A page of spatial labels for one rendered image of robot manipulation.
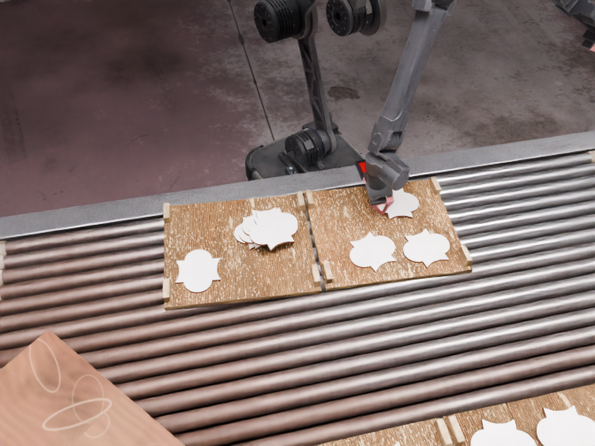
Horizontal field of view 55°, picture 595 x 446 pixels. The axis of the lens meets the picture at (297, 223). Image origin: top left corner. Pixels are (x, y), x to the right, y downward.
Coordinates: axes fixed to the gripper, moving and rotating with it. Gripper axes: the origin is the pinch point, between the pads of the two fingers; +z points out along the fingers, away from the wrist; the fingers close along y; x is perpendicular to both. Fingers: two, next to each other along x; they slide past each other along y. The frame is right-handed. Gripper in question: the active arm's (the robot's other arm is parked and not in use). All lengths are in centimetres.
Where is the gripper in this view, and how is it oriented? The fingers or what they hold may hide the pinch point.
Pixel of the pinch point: (379, 203)
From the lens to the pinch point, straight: 172.2
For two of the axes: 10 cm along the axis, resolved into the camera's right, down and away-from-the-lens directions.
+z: 1.6, 6.2, 7.7
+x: -9.8, 2.0, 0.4
